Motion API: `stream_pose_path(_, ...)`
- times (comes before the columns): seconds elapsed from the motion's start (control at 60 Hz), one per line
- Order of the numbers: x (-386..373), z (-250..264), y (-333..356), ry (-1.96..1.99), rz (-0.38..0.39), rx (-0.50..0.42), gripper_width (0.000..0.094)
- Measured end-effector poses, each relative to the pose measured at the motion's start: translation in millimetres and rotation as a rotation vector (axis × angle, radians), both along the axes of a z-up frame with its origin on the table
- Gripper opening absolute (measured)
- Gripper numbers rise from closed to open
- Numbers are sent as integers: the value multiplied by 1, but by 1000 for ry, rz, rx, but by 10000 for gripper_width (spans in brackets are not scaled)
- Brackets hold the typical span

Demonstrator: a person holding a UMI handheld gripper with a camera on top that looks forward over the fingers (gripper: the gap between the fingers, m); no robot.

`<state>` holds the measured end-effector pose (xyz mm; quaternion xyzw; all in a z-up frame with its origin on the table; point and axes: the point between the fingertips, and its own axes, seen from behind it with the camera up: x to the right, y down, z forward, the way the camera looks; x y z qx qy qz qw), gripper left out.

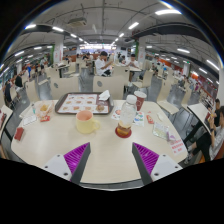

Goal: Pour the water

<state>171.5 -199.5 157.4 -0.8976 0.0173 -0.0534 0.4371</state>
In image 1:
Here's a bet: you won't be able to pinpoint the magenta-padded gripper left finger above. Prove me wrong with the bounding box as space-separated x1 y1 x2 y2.
42 142 92 185

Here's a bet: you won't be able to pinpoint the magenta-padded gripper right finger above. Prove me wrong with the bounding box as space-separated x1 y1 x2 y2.
131 142 184 186

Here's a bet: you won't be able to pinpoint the clear bottle with white cap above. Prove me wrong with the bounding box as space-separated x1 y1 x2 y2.
116 94 138 137

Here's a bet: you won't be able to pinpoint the red and white table label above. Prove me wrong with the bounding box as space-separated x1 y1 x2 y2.
168 138 186 156

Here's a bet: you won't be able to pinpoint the printed paper leaflet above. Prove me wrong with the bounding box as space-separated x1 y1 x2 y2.
152 121 171 141

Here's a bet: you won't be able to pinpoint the yellow mug with pink inside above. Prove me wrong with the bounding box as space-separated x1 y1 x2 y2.
75 110 101 135

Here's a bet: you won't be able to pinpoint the dark brown food tray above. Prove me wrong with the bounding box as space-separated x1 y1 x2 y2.
54 92 114 116

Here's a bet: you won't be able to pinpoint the printed paper tray liner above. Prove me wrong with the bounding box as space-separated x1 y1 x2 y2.
59 93 110 114

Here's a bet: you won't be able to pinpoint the red paper cup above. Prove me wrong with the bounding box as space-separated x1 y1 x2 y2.
133 90 148 112

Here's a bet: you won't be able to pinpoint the clear plastic food bag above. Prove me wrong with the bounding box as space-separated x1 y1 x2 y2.
34 100 55 118

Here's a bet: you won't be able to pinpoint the white neighbouring table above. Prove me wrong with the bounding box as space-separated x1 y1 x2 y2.
183 102 214 144

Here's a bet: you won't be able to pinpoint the white paper napkin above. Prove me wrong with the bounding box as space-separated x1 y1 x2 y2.
98 89 112 102

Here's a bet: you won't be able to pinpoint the beige chair with round hole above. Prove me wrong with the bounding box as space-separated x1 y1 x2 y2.
92 75 125 100

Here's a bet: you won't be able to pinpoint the ceiling air conditioning unit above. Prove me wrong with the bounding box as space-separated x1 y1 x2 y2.
67 17 88 28

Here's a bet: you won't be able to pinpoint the ceiling lights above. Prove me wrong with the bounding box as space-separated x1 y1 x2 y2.
0 9 221 84

